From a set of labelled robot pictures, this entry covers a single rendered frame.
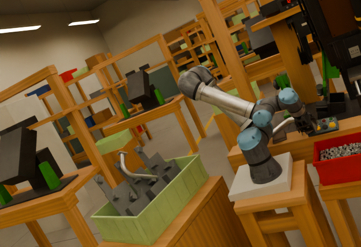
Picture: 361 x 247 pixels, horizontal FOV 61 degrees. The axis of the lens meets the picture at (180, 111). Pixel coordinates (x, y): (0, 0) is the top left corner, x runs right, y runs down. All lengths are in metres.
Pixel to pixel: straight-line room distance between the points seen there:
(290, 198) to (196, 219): 0.57
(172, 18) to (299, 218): 11.45
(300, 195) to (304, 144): 0.44
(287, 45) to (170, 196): 1.26
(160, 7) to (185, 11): 1.01
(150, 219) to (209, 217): 0.38
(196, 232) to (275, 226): 0.45
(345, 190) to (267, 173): 0.32
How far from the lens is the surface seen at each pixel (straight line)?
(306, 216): 1.47
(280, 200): 1.43
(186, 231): 1.71
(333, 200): 1.55
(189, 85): 1.45
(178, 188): 1.80
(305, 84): 2.30
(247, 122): 1.56
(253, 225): 1.54
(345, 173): 1.50
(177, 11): 12.46
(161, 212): 1.71
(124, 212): 1.88
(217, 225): 1.92
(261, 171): 1.48
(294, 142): 1.79
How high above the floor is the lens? 1.60
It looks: 10 degrees down
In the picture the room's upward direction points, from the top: 25 degrees counter-clockwise
